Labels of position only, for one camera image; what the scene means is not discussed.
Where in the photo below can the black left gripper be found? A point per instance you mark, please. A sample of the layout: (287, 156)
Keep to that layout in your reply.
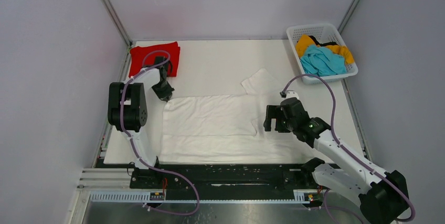
(166, 94)

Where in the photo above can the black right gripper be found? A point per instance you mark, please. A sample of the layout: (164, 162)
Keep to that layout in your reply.
(272, 113)

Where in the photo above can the white t shirt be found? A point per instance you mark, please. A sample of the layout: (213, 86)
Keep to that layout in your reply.
(223, 129)

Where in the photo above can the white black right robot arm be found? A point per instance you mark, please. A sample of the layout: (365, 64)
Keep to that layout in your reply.
(381, 196)

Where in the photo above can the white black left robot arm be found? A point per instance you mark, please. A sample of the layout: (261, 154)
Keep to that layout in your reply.
(128, 111)

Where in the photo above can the folded red t shirt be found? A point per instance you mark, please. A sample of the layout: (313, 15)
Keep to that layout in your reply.
(151, 55)

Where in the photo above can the turquoise t shirt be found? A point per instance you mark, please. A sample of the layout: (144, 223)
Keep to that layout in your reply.
(322, 62)

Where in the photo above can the yellow t shirt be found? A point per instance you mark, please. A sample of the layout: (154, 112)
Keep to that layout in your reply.
(305, 41)

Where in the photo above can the white plastic laundry basket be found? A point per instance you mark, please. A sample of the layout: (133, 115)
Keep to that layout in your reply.
(323, 33)

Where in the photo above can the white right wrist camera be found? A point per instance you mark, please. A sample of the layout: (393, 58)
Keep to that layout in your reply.
(289, 94)

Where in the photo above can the aluminium frame rail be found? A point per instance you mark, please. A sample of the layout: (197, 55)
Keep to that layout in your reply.
(117, 22)

